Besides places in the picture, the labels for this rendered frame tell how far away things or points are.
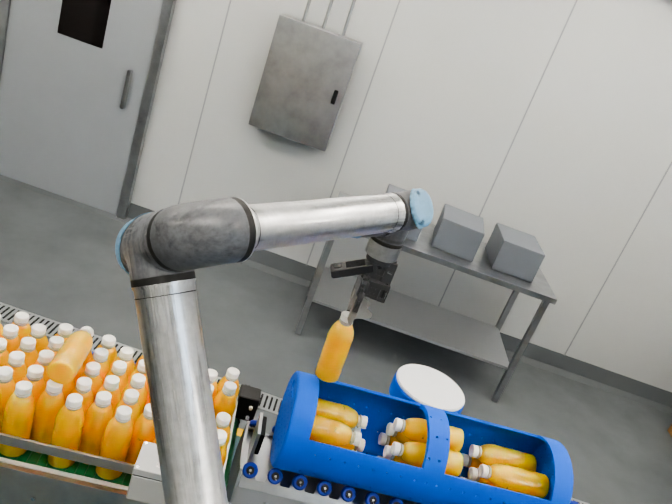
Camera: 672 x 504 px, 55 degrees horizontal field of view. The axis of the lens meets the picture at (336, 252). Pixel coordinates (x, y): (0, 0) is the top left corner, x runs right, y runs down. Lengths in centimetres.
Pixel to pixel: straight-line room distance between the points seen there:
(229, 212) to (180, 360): 28
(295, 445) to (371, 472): 23
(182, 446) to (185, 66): 417
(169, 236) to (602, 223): 454
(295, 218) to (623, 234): 443
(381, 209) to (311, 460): 81
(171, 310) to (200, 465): 28
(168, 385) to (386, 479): 92
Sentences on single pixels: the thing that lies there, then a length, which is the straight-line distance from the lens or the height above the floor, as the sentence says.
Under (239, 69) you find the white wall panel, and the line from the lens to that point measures 502.
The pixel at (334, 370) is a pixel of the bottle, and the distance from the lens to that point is 184.
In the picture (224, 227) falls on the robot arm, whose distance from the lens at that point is 108.
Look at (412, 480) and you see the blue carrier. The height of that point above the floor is 110.
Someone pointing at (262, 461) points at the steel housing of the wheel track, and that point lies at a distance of 205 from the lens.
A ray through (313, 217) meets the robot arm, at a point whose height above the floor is 186.
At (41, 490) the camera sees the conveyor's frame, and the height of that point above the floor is 85.
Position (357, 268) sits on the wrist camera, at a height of 162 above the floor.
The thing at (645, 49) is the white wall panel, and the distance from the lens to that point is 517.
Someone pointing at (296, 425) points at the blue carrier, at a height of 117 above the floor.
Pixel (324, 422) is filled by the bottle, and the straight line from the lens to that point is 189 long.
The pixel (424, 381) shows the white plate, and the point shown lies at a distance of 253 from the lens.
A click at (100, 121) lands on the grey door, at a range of 540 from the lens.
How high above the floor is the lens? 227
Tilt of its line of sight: 22 degrees down
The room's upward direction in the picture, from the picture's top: 20 degrees clockwise
